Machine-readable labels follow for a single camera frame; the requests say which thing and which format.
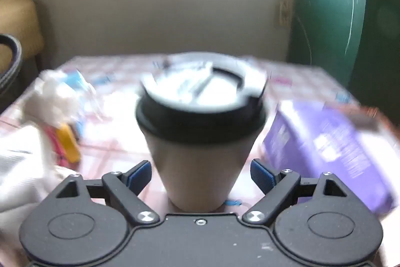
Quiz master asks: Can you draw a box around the brown box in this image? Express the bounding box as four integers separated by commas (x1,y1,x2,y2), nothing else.
325,103,380,130

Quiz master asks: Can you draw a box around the white crumpled bundle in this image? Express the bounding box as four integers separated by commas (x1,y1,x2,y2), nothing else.
23,70,82,128

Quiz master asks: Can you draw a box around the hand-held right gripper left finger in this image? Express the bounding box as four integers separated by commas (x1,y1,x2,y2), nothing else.
56,161,159,226

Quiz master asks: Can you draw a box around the woven wicker bench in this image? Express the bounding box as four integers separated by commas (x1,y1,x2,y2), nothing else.
0,0,44,74

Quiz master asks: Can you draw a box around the pink checked tablecloth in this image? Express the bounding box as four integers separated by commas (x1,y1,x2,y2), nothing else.
0,54,400,267

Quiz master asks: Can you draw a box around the beige cup with black lid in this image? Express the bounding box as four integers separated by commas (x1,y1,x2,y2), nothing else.
135,52,269,213

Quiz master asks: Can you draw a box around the wall socket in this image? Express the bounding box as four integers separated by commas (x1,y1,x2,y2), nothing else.
278,0,293,27

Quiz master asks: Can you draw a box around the purple tissue pack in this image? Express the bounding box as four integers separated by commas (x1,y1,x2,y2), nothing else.
261,100,400,214

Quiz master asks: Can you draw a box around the green cabinet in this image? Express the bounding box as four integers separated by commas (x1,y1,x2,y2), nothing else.
287,0,400,117

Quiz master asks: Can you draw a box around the white plastic bag pile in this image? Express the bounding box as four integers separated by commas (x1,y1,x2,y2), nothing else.
0,125,79,258

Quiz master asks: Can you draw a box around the black cable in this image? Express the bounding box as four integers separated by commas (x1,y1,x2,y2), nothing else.
0,34,23,95

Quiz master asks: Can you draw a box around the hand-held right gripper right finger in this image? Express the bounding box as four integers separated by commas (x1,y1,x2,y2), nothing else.
242,158,347,225

